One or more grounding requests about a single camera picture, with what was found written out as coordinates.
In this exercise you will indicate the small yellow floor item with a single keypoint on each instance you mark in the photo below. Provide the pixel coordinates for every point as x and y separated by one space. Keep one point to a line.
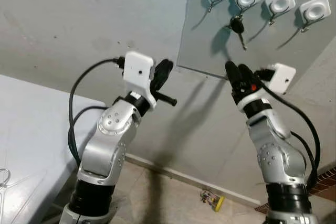
215 201

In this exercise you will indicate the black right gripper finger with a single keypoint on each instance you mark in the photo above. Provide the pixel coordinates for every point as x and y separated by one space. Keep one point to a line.
247 78
233 77

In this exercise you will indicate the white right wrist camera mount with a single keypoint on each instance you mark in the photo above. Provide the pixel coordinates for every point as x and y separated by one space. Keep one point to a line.
281 78

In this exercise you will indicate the black car key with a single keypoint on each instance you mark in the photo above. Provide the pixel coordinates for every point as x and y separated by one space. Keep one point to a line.
237 25

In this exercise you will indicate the white table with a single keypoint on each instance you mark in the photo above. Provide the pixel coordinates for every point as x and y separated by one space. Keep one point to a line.
31 129

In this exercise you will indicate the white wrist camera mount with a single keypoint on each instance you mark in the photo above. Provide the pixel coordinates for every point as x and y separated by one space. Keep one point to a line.
137 72
281 78

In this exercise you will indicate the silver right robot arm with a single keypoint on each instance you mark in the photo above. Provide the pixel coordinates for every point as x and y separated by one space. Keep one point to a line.
275 156

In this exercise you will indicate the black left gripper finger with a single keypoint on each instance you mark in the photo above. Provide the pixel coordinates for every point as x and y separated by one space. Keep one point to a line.
165 69
156 81

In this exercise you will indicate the red brick strip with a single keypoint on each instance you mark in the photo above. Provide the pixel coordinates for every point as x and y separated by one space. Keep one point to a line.
326 177

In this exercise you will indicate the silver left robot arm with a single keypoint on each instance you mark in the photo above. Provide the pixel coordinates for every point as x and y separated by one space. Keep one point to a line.
107 145

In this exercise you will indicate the grey wall board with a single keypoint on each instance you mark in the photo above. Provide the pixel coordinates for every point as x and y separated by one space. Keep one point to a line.
278 51

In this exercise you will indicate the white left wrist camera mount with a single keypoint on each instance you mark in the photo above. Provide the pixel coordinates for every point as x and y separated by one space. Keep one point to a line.
137 72

